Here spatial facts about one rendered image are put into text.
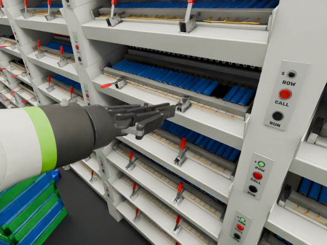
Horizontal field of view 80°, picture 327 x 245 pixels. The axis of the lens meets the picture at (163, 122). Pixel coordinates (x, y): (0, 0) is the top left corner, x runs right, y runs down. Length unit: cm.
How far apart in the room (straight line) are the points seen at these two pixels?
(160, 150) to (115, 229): 80
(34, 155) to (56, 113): 6
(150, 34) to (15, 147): 39
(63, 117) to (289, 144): 39
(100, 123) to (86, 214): 122
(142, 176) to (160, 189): 10
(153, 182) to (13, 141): 65
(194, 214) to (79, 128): 57
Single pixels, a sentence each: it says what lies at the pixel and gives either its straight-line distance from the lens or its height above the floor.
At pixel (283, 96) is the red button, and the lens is 40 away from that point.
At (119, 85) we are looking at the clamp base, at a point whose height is 94.
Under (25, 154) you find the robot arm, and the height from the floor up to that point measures 102.
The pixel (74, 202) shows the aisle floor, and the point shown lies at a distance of 159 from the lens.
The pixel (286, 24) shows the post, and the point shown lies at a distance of 39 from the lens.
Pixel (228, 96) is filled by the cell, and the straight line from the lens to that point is 54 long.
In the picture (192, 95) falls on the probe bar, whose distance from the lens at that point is 54.
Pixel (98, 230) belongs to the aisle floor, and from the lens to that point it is 141.
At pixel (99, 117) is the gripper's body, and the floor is 102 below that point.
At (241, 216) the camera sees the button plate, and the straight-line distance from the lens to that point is 61.
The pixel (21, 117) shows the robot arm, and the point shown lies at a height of 106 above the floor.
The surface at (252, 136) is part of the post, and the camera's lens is 45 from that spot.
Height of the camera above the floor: 117
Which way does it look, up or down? 30 degrees down
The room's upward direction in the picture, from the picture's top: straight up
